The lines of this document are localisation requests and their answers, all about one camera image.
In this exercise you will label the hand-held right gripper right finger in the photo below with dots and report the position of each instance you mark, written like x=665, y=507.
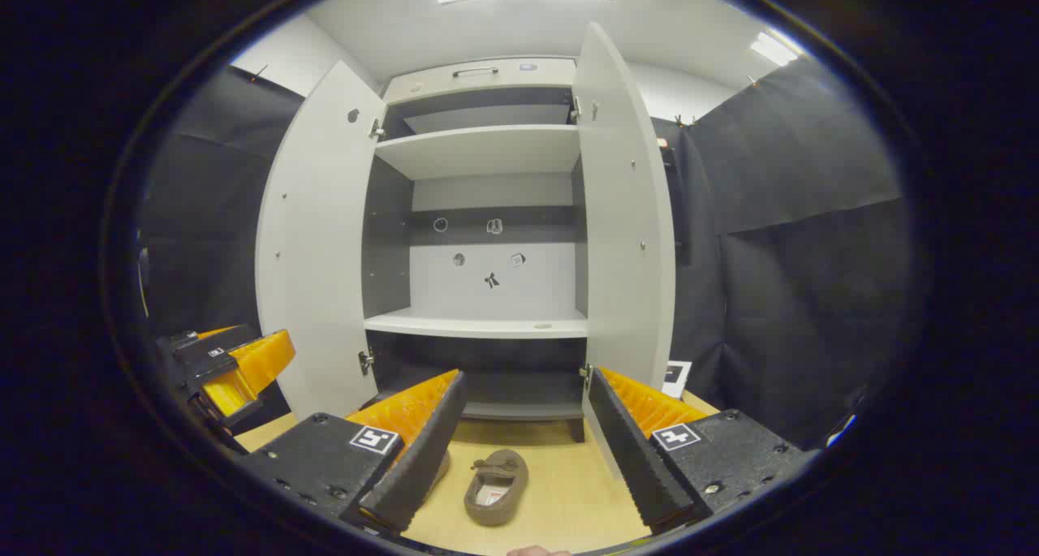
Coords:
x=629, y=450

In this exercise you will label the white cabinet door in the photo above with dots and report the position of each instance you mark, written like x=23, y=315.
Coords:
x=625, y=215
x=316, y=256

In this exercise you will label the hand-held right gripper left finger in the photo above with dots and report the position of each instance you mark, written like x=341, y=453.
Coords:
x=422, y=459

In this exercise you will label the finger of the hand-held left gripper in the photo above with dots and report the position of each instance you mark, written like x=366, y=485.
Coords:
x=217, y=332
x=256, y=365

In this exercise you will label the black backdrop cloth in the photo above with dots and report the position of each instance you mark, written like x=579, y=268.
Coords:
x=698, y=312
x=812, y=296
x=211, y=199

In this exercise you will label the brown fuzzy shoe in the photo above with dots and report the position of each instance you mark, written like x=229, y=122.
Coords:
x=441, y=468
x=496, y=487

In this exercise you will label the white shoe cabinet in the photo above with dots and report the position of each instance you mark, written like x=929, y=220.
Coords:
x=487, y=150

